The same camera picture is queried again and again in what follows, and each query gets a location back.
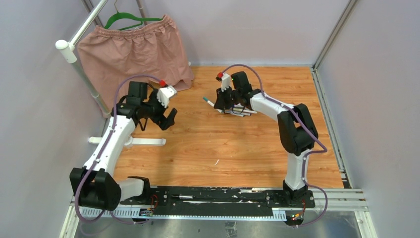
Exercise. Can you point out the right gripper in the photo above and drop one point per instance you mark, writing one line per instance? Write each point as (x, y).
(221, 103)

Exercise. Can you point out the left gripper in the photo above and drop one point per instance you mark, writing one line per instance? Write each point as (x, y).
(163, 122)

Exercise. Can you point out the green capped white marker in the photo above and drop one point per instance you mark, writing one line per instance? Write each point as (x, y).
(247, 111)

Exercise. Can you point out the teal capped white marker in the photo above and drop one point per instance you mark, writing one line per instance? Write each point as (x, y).
(212, 104)

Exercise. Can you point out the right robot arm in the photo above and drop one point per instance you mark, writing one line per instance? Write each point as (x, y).
(297, 130)

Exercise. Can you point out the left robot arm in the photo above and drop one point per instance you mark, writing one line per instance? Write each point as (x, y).
(93, 184)

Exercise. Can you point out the pink shorts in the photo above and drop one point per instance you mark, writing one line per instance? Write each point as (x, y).
(108, 57)

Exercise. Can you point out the green clothes hanger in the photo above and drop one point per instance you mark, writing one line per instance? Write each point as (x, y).
(128, 20)

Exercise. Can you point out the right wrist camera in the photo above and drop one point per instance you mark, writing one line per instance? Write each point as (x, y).
(225, 81)

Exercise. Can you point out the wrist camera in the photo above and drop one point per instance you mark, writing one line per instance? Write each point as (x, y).
(225, 81)
(164, 95)

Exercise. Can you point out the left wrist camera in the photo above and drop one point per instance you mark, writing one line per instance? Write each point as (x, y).
(164, 95)

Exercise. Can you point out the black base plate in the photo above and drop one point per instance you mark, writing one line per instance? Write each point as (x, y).
(220, 201)

